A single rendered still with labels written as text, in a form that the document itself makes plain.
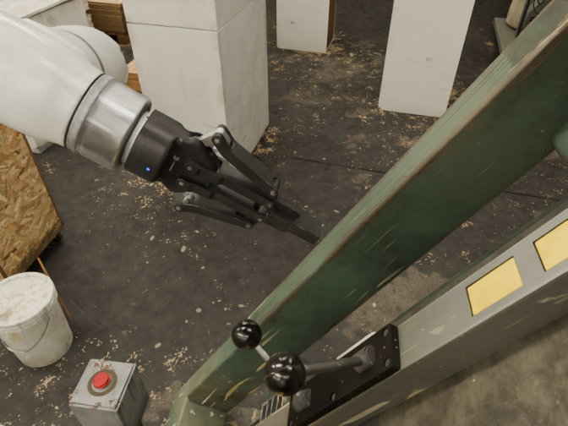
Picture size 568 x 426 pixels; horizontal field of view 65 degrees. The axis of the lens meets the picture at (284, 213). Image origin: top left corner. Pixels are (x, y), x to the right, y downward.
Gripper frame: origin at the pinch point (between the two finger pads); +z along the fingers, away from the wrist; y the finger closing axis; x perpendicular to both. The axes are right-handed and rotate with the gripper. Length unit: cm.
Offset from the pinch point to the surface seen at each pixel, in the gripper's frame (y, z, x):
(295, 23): 134, 22, -465
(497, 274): -16.4, 11.5, 13.7
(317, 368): -0.6, 4.5, 18.1
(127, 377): 74, -3, -9
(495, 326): -14.1, 12.7, 17.1
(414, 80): 74, 122, -329
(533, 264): -19.6, 11.5, 14.9
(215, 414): 69, 19, -6
